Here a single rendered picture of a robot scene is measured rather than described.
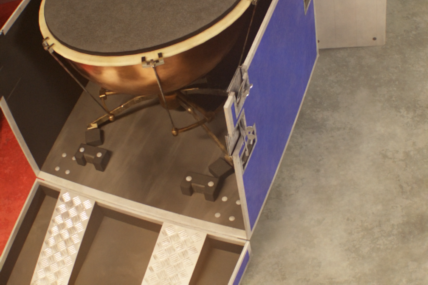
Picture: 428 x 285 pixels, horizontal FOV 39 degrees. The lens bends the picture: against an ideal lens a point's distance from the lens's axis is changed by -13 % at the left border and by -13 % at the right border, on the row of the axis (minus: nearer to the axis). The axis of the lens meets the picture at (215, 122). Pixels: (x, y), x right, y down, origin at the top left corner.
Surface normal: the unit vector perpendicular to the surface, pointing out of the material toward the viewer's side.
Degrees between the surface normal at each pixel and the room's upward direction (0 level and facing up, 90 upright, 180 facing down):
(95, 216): 90
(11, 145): 0
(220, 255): 2
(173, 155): 0
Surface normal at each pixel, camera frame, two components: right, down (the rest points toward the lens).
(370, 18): 0.02, 0.77
